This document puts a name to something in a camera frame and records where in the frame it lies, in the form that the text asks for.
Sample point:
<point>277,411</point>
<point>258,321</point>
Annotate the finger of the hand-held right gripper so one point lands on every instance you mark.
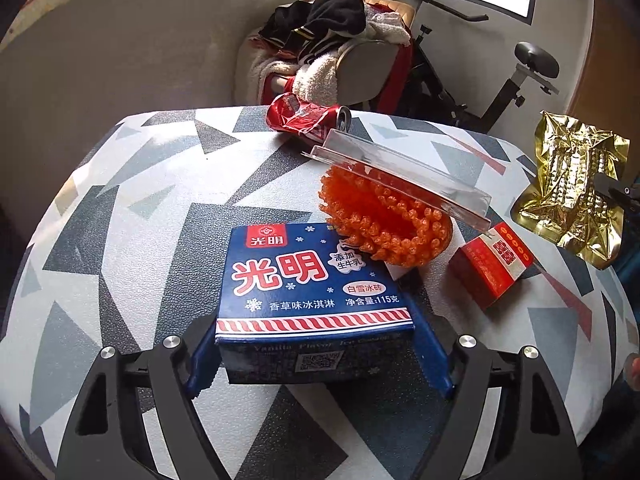
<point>615,191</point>

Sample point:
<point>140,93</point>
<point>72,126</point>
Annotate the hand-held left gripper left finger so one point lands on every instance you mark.
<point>200,360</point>

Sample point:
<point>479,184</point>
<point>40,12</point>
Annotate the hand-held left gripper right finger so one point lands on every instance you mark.
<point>435,355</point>

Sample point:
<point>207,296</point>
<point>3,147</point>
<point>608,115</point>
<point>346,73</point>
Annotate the gold foil wrapper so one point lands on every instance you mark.
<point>560,185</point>

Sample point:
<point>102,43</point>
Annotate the blue ice cream box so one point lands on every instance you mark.
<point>310,280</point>

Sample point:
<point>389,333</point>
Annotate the person's right hand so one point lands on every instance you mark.
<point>635,372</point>

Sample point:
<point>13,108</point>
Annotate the small red box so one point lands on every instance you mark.
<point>485,265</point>

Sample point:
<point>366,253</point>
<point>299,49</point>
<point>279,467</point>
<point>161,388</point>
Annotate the wooden cabinet panel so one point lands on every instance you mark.
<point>610,60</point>

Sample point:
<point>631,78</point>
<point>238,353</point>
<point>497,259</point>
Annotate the orange spiky brush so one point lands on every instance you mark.
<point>390,225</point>

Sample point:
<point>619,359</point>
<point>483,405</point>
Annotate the black exercise bike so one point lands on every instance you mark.
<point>505,95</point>

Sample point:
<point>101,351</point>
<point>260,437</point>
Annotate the clear plastic box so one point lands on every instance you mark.
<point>400,170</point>

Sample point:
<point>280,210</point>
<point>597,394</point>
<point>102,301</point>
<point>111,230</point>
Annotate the red garment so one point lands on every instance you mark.
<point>400,70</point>

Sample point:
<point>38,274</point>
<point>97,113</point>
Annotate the crushed red can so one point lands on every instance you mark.
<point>300,120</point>

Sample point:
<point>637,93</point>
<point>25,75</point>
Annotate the beige chair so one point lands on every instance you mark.
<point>360,67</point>

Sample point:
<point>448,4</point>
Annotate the white fleece garment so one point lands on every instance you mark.
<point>315,77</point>

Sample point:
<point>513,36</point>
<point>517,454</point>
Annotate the black jacket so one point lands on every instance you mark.
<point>335,15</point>

